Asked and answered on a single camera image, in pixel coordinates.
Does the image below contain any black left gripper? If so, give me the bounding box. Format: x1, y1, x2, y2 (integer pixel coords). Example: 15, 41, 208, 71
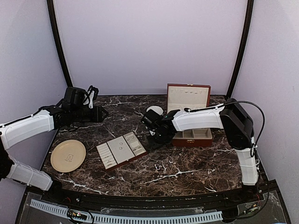
71, 105, 108, 123

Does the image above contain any brown jewelry tray insert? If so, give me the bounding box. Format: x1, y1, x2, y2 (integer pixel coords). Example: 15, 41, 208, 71
97, 132, 147, 172

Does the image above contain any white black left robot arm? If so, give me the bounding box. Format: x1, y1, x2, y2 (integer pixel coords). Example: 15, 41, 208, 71
0, 85, 109, 203

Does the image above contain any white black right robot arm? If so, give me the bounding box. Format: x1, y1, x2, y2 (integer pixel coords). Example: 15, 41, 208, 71
141, 98, 258, 203

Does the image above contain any brown open jewelry box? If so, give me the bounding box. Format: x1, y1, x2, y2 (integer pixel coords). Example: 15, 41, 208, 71
166, 83, 214, 147

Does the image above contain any light blue mug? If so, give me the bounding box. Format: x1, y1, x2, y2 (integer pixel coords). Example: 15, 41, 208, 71
146, 105, 164, 115

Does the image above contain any beige round plate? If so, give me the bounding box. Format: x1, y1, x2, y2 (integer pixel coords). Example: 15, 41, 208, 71
50, 140, 86, 173

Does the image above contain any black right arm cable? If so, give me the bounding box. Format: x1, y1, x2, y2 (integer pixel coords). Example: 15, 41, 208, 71
184, 100, 266, 157

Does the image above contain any white slotted cable duct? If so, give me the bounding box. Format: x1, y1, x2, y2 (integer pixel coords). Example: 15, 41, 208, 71
29, 199, 223, 224

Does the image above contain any black front table rail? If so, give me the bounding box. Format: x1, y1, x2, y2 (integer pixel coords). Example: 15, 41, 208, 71
39, 179, 278, 210

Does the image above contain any black left corner post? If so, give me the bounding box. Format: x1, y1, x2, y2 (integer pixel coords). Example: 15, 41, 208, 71
47, 0, 73, 87

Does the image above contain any black corner post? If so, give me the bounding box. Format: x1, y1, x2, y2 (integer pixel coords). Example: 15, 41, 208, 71
226, 0, 254, 98
47, 0, 73, 87

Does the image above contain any black right corner post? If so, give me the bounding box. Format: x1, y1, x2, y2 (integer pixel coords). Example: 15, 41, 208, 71
226, 0, 254, 98

